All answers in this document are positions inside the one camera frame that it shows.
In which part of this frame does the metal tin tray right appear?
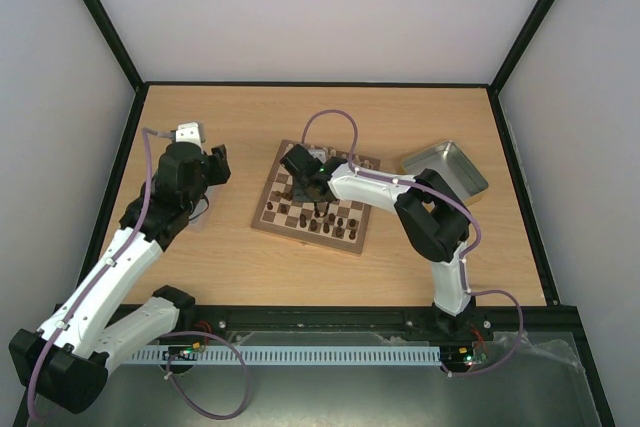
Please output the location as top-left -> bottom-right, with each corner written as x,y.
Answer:
400,140 -> 489,205

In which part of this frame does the metal tin lid left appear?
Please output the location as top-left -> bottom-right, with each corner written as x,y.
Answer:
188,186 -> 219,232

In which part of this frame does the dark placed piece far right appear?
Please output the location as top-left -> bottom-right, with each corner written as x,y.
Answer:
348,219 -> 359,240

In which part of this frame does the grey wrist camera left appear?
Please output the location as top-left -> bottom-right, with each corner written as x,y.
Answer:
173,122 -> 206,146

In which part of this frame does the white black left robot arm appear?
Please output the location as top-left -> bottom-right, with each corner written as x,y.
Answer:
9,141 -> 231,414

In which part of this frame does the pile of dark pieces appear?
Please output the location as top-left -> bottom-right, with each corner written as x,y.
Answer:
271,187 -> 293,202

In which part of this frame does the dark placed piece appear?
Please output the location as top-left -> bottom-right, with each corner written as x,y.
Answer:
334,217 -> 344,238
348,219 -> 359,240

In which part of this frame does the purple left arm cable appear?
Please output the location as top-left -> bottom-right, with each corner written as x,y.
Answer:
25,127 -> 250,419

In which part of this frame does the wooden chess board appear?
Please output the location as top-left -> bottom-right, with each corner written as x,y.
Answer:
251,139 -> 371,255

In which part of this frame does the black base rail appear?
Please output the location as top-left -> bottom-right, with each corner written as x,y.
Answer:
49,302 -> 581,348

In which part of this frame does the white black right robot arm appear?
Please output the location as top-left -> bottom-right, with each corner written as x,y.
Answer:
280,144 -> 471,339

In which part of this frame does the black enclosure frame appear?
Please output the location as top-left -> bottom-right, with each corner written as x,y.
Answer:
12,0 -> 616,427

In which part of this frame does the slotted white cable duct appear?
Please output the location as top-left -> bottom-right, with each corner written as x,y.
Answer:
125,345 -> 441,367

